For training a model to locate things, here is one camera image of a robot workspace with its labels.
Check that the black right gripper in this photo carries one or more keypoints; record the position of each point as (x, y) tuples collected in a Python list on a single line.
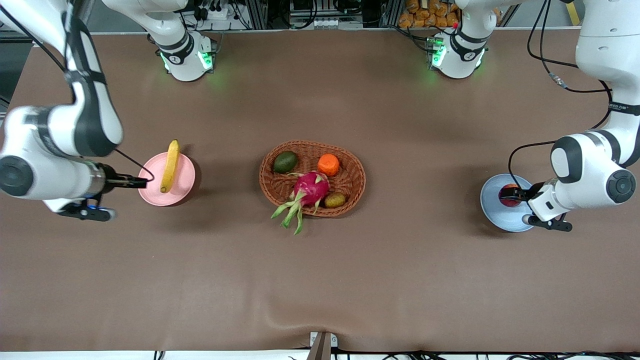
[(113, 178)]

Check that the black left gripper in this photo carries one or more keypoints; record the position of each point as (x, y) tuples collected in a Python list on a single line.
[(535, 191)]

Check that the red apple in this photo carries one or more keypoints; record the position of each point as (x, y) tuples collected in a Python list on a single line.
[(511, 203)]

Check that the yellow banana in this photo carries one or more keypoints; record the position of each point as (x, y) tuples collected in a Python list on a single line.
[(170, 167)]

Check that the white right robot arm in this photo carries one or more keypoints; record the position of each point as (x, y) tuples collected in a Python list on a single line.
[(55, 130)]

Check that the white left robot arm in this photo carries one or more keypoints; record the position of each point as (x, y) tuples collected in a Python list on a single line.
[(590, 165)]

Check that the light blue plate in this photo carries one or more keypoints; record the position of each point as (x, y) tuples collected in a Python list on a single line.
[(495, 215)]

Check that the pink plate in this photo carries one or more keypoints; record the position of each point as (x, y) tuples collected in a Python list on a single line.
[(182, 180)]

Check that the green avocado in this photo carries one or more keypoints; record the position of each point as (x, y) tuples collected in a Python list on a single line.
[(285, 162)]

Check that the brown wicker basket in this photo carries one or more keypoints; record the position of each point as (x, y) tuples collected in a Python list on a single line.
[(305, 147)]

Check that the pink dragon fruit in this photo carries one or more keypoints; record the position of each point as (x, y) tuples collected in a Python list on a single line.
[(312, 187)]

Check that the brown kiwi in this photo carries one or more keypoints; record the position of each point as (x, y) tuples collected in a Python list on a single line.
[(335, 200)]

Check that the white power strip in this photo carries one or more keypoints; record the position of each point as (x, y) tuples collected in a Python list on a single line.
[(215, 11)]

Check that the orange fruit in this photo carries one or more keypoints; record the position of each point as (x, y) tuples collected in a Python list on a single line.
[(328, 164)]

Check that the orange snack bags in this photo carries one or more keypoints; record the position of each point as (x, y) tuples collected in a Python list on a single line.
[(427, 15)]

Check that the brown table cloth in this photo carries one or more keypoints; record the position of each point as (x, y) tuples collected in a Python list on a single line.
[(320, 280)]

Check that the grey metal bracket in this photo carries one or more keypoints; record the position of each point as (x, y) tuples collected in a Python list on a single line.
[(322, 345)]

